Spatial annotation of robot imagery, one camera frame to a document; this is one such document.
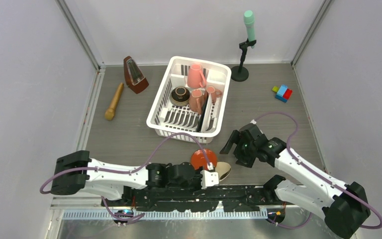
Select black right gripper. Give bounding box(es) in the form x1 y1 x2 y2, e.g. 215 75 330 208
220 130 256 169

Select red small plate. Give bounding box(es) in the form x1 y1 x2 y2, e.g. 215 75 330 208
190 148 217 170

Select red and cream saucer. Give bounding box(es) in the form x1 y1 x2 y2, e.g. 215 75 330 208
215 162 231 182

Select white round plate with lettering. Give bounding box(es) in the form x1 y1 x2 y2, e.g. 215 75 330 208
200 94 213 132

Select small pink cup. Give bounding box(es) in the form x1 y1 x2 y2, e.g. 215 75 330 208
206 86 223 104

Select white plastic dish rack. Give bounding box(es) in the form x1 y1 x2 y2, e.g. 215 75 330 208
146 56 231 144

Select black patterned ceramic bowl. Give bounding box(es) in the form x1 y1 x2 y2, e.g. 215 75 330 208
170 87 191 107

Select large pink mug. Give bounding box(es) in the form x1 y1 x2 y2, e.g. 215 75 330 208
187 64 207 89

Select teal square plate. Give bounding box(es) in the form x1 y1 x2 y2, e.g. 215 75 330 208
196 96 210 132

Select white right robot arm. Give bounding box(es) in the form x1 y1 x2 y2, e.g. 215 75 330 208
220 123 371 239

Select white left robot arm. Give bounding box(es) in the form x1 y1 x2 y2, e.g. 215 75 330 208
50 150 219 206

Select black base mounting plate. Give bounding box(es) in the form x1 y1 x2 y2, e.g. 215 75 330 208
106 185 291 212

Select black microphone stand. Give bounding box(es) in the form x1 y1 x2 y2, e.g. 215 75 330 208
231 39 257 82

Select colourful toy blocks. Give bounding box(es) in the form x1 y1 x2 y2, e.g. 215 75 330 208
272 85 293 103

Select wooden pestle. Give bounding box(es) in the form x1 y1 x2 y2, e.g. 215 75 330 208
104 83 124 121

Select brown wooden metronome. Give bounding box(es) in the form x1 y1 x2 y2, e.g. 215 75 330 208
123 56 149 94

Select mint green microphone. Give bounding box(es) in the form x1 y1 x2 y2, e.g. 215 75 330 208
243 10 256 41

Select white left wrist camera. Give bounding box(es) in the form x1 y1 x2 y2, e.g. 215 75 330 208
200 163 219 189

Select slotted white cable duct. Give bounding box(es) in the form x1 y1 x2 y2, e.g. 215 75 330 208
62 208 268 220

